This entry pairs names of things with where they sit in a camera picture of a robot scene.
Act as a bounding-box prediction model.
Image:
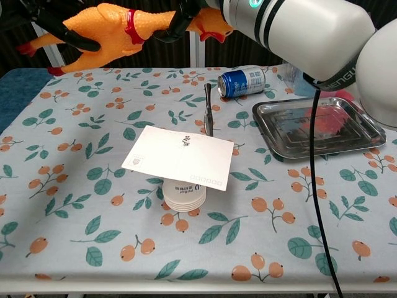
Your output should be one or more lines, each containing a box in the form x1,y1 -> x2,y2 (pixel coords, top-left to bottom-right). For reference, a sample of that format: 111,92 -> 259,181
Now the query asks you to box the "blue white drink can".
216,65 -> 267,99

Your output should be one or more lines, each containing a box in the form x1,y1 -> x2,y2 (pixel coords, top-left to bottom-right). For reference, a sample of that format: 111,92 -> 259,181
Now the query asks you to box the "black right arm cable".
309,88 -> 344,298

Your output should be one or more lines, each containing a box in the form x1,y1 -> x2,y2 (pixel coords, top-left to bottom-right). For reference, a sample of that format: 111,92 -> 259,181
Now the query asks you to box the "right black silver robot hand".
18,0 -> 223,53

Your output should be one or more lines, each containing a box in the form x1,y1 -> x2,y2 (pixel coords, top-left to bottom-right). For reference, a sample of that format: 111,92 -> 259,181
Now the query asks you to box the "metal table knife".
202,83 -> 215,138

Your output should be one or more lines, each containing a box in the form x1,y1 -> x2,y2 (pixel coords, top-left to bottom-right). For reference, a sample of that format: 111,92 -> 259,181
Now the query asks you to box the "white postcard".
121,125 -> 235,192

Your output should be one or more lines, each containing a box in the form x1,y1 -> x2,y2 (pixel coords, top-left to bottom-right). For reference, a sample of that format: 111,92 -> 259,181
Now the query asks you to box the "floral fruit print tablecloth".
0,66 -> 397,284

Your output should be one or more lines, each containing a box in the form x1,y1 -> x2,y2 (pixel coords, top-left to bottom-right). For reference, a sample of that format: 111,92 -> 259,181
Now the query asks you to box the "clear plastic bag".
280,60 -> 362,102

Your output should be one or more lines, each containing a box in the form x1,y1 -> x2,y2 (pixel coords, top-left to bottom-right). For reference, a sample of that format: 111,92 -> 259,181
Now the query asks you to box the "stack of white paper cups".
161,177 -> 207,213

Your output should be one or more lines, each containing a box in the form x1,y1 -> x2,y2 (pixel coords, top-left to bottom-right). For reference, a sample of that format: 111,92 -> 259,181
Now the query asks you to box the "grey partition frame post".
30,21 -> 68,70
187,29 -> 207,68

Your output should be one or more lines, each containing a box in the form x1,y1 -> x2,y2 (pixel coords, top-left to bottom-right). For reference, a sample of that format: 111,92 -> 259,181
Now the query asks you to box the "stainless steel tray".
251,96 -> 388,160

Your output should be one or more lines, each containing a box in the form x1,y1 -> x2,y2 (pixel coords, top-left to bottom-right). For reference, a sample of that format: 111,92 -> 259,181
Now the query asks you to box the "orange rubber toy chicken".
16,2 -> 234,77

